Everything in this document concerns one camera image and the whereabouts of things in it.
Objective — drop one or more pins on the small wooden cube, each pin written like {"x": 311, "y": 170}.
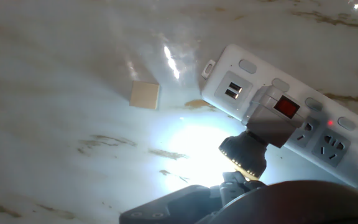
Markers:
{"x": 145, "y": 95}

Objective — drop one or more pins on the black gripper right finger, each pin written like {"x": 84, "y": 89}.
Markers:
{"x": 233, "y": 188}

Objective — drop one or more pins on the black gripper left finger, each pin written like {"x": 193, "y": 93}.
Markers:
{"x": 172, "y": 207}

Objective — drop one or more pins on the white power strip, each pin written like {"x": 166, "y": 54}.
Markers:
{"x": 259, "y": 74}

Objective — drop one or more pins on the marble pattern mat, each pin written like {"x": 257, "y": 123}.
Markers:
{"x": 57, "y": 109}

